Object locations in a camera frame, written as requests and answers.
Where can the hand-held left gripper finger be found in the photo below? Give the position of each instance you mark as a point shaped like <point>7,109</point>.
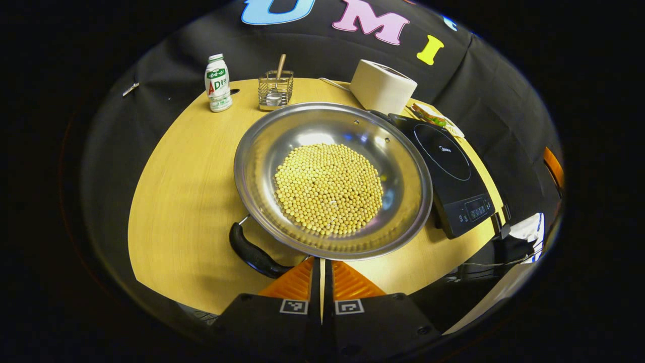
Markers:
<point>317,297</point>
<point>327,297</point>

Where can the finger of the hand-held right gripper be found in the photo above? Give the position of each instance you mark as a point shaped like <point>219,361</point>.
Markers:
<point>554,169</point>

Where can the black induction cooktop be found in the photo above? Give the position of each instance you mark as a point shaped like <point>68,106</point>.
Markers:
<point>453,171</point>

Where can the pile of yellow soybeans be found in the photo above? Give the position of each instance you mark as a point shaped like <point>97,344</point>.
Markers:
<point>327,189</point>

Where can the sandwich on white plate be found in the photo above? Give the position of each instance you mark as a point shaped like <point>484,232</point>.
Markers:
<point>428,115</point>

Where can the white toaster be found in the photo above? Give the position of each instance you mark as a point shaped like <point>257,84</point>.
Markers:
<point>378,88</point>

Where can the white drink bottle green label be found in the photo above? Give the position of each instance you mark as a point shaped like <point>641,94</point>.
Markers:
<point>218,88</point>

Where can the black backdrop cloth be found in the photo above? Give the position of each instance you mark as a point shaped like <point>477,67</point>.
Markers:
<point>151,75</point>

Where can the metal cloth clip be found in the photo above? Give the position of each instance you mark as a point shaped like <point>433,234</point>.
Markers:
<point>131,89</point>

